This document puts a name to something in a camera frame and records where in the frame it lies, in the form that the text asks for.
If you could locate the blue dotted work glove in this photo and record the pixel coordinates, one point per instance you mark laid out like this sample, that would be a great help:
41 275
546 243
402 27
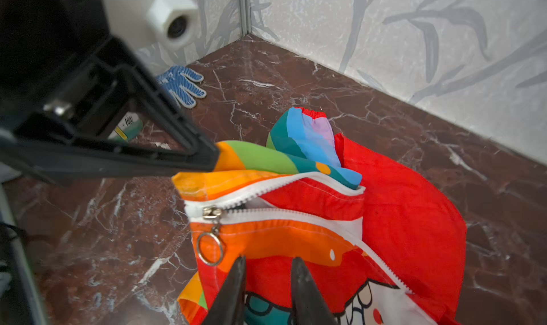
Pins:
182 84

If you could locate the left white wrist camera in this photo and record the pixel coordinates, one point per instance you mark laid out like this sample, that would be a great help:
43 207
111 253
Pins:
141 23

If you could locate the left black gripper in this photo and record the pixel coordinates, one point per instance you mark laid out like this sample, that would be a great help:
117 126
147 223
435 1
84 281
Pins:
42 41

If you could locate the white red rainbow jacket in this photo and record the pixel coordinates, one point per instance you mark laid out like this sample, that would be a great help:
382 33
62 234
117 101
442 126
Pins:
382 244

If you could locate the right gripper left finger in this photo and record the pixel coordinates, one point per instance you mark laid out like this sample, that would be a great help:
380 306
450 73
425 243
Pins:
228 306

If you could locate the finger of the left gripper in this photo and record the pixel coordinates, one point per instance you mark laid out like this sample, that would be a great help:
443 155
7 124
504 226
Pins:
136 90
57 163

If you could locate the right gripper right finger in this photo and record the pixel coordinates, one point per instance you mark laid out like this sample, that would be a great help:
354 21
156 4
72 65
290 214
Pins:
309 306

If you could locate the green round tape roll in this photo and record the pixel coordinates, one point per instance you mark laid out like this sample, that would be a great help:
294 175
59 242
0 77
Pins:
127 129

